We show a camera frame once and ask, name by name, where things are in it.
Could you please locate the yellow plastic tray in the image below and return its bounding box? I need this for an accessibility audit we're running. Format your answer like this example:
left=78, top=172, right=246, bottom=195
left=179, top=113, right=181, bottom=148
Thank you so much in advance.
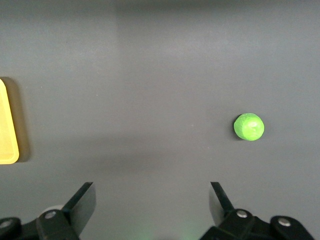
left=0, top=77, right=20, bottom=165

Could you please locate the green plastic vegetable toy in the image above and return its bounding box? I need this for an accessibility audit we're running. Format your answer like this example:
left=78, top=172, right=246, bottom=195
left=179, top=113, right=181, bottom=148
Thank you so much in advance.
left=233, top=112, right=265, bottom=142

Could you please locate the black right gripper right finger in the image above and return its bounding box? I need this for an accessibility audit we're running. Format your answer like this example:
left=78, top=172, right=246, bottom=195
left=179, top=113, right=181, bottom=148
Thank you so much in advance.
left=199, top=181, right=315, bottom=240

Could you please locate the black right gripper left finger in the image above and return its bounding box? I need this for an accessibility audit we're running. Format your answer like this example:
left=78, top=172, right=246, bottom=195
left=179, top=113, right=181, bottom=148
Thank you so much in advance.
left=0, top=181, right=97, bottom=240

